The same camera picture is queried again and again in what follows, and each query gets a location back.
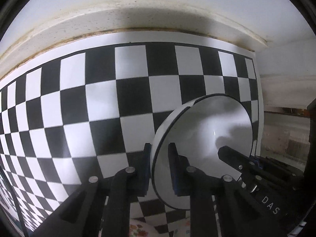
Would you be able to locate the black white checkered mat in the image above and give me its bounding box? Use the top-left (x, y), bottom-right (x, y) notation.
top-left (1, 32), bottom-right (262, 231)

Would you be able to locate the white bowl black rim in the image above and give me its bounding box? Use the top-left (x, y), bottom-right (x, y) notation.
top-left (150, 94), bottom-right (253, 210)

